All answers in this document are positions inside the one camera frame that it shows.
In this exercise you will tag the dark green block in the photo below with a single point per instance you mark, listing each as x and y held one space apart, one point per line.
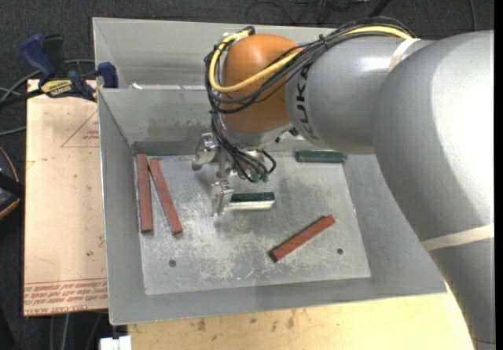
320 156
253 196

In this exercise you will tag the brown cardboard board, red print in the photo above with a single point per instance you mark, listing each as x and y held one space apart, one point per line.
63 203

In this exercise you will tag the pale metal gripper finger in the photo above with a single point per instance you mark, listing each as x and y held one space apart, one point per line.
216 199
226 201

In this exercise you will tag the red-brown flat block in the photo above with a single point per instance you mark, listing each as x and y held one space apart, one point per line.
166 199
302 238
144 195

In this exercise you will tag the grey metal bin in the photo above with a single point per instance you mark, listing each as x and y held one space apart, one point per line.
243 262

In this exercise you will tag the black cylinder on white bracket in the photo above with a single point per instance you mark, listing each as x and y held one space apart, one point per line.
286 135

